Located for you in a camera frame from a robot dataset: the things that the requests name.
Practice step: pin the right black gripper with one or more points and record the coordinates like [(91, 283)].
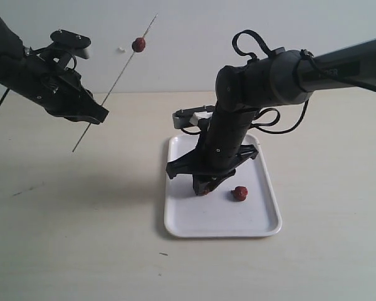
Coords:
[(215, 156)]

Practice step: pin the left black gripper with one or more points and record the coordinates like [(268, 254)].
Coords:
[(44, 78)]

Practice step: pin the thin metal skewer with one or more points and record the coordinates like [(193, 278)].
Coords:
[(128, 61)]

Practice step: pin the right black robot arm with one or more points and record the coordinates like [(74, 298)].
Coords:
[(244, 93)]

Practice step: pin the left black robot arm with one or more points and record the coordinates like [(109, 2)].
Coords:
[(12, 45)]

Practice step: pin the white rectangular plastic tray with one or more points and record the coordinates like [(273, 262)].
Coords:
[(217, 215)]

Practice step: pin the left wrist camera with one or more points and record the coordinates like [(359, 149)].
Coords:
[(77, 43)]

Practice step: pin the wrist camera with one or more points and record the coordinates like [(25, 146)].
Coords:
[(190, 117), (77, 43)]

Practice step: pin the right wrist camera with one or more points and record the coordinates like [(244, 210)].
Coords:
[(190, 117)]

